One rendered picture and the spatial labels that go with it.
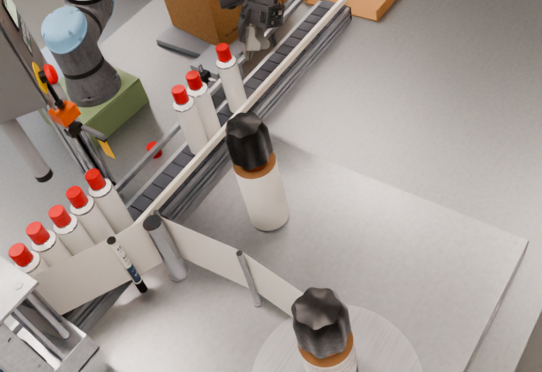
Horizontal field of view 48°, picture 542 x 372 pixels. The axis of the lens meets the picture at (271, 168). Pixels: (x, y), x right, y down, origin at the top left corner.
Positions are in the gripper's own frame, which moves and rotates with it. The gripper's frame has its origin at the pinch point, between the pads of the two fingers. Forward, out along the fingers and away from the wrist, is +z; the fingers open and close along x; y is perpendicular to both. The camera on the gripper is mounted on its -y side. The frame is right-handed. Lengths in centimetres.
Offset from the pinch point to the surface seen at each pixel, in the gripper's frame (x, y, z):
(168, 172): -23.5, -2.2, 27.2
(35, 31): 100, -227, 58
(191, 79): -21.9, 1.1, 2.8
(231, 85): -8.0, 2.1, 6.4
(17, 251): -68, 1, 29
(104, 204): -48, 2, 26
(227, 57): -10.8, 2.1, -1.1
